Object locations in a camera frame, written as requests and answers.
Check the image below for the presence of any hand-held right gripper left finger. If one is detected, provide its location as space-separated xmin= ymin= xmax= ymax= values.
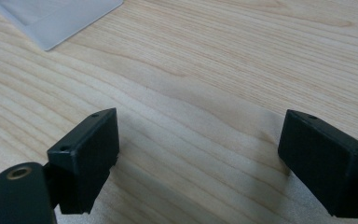
xmin=47 ymin=107 xmax=120 ymax=216

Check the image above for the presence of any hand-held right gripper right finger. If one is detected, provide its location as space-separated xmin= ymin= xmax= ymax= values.
xmin=277 ymin=108 xmax=358 ymax=219

